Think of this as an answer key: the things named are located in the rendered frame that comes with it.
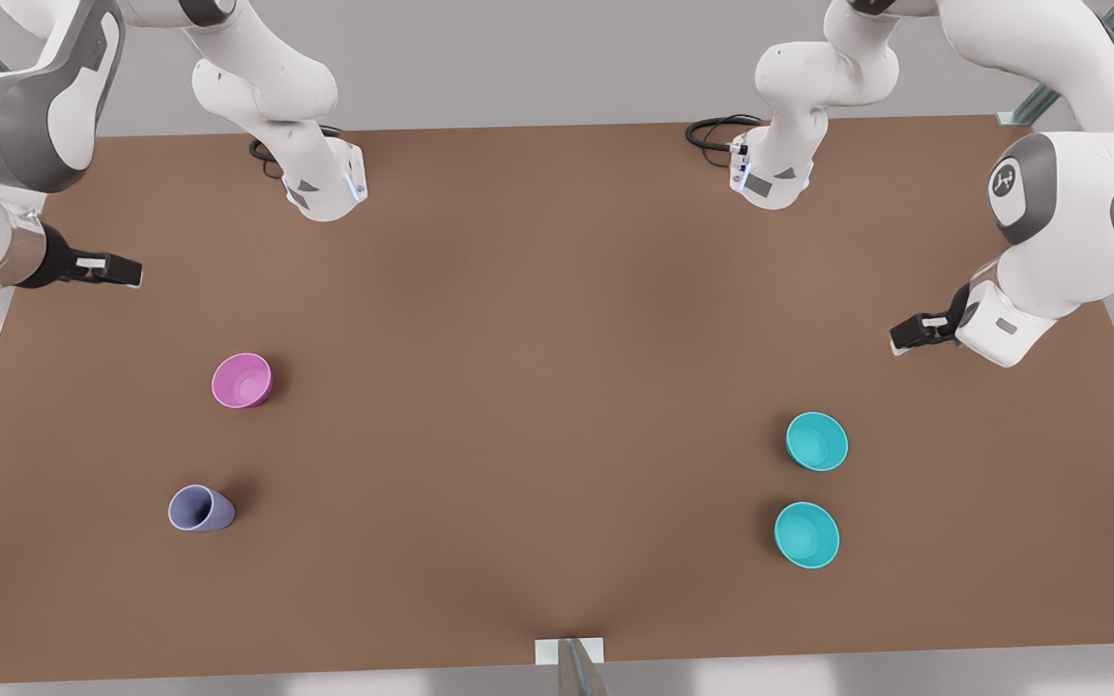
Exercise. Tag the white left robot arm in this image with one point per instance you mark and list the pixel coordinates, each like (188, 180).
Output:
(1079, 203)

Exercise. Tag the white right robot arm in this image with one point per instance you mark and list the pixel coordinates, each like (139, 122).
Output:
(257, 72)

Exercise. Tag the teal bowl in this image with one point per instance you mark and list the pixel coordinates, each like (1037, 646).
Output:
(806, 535)
(816, 441)

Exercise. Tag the pink bowl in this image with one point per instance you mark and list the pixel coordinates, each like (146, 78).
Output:
(242, 380)

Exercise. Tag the lavender cup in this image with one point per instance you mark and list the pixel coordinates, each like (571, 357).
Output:
(199, 508)

